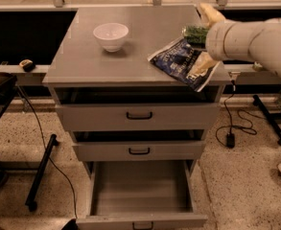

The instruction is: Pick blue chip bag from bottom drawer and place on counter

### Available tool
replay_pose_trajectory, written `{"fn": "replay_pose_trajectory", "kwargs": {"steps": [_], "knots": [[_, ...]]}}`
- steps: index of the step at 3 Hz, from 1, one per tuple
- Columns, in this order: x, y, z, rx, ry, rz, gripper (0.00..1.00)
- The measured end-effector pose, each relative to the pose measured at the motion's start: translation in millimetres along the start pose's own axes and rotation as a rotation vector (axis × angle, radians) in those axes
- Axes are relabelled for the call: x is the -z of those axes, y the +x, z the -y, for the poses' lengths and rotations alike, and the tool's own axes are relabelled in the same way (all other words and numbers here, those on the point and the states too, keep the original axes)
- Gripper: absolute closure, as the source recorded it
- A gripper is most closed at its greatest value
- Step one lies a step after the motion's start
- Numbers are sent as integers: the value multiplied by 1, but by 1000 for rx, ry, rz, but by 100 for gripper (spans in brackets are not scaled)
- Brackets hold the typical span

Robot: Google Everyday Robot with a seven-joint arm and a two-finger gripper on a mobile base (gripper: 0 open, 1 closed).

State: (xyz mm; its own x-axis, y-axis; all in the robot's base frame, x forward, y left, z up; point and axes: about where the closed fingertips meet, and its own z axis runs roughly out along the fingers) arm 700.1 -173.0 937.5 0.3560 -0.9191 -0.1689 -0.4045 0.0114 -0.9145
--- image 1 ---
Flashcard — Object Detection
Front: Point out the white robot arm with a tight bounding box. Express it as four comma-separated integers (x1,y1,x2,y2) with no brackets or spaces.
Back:
190,3,281,78

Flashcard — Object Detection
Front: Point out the black cable on left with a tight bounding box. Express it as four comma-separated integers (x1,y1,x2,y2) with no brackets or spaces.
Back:
16,86,80,220

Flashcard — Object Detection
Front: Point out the black power adapter cable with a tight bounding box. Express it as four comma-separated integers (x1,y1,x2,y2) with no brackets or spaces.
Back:
215,79,259,150

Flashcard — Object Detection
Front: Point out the black stand leg left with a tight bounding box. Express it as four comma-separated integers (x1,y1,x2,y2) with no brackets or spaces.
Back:
25,134,59,212

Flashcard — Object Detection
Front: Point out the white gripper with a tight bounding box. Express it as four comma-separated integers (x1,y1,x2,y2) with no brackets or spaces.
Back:
191,3,264,75

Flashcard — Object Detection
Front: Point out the white bowl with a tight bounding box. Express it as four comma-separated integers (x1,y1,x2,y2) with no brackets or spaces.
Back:
93,23,129,53

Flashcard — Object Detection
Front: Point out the grey drawer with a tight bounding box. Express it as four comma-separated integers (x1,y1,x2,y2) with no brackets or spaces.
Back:
73,130,205,162
77,160,207,230
54,88,220,131

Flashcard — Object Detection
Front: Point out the green soda can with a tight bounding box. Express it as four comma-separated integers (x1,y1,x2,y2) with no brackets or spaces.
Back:
182,25,208,45

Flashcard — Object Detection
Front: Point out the black stand leg right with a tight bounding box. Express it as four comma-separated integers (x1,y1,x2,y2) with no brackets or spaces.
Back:
253,95,281,146

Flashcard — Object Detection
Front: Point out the top grey drawer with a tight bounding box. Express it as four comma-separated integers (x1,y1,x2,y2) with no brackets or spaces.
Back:
54,88,220,131

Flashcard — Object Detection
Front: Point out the middle grey drawer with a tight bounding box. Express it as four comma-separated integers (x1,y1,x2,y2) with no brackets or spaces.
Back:
73,130,205,162

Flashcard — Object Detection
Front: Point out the black stand leg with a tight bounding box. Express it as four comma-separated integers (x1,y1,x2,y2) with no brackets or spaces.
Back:
253,95,281,146
25,134,59,212

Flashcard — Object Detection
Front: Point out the blue chip bag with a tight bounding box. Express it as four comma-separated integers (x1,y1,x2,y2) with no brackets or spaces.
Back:
148,37,221,92

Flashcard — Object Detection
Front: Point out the small yellow black device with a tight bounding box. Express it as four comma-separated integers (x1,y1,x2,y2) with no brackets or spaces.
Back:
19,59,35,72

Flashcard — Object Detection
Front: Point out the grey drawer cabinet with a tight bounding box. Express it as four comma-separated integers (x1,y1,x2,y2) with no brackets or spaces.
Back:
42,5,233,230

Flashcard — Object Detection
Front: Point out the small glass bottle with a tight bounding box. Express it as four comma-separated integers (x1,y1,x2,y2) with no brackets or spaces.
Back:
252,62,264,72

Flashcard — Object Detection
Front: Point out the bottom grey drawer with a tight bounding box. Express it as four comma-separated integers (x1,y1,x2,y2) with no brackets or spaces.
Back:
77,160,207,230

